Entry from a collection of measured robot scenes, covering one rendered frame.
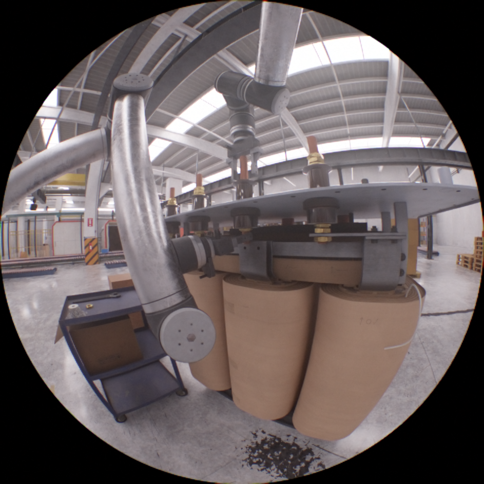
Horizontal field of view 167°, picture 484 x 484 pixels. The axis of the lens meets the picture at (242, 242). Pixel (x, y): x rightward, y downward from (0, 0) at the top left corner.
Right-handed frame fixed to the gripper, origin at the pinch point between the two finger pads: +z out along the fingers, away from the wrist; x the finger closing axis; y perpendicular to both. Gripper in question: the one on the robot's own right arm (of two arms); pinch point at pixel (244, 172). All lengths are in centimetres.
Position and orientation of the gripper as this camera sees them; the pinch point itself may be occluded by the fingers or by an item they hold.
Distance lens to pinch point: 64.5
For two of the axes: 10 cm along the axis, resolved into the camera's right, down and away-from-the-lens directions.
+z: 0.3, 10.0, 0.4
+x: 7.7, 0.0, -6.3
